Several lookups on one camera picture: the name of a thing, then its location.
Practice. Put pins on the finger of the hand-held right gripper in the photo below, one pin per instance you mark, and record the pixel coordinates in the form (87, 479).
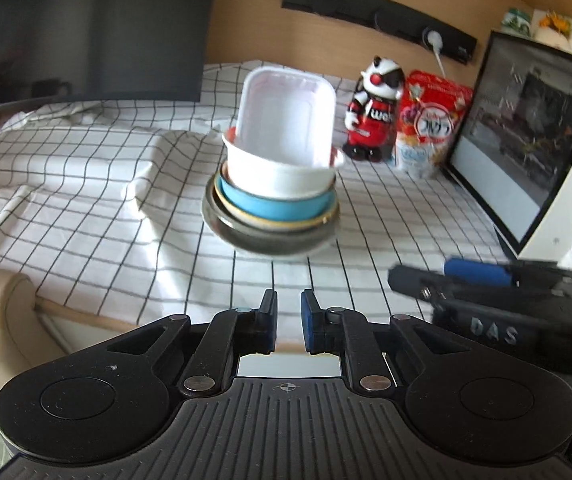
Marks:
(415, 282)
(480, 272)

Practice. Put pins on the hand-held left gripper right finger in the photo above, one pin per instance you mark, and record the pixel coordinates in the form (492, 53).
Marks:
(309, 321)

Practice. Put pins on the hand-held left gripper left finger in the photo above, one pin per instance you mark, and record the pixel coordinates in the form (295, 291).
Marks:
(267, 321)

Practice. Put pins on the stainless steel bowl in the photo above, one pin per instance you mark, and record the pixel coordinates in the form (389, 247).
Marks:
(271, 245)

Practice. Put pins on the white bowl with yellow rim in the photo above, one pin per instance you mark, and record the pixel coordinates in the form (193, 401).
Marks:
(286, 225)

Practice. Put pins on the blue ceramic bowl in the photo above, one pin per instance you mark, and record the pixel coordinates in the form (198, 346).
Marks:
(271, 207)

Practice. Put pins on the white round plastic bowl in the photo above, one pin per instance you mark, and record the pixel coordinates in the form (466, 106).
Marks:
(271, 180)

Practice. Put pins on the white rectangular plastic container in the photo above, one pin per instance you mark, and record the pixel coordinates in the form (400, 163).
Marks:
(286, 115)

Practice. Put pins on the red cereal bag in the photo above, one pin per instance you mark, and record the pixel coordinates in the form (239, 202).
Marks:
(430, 130)

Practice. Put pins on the red and white robot figurine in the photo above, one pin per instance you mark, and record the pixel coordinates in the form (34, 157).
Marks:
(373, 120)

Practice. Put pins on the white checked tablecloth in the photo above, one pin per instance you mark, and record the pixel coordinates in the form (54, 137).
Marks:
(91, 200)

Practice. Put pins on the white pot with orange flowers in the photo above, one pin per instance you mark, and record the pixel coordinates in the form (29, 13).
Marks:
(555, 30)

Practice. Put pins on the green and white jar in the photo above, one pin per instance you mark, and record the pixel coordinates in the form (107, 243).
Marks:
(515, 21)

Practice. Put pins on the beige chair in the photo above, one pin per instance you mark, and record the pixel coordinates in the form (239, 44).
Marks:
(6, 310)

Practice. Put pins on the black computer monitor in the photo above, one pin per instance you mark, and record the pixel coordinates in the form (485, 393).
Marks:
(81, 30)

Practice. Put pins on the black wall power strip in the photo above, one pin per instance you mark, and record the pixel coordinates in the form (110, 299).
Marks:
(345, 2)

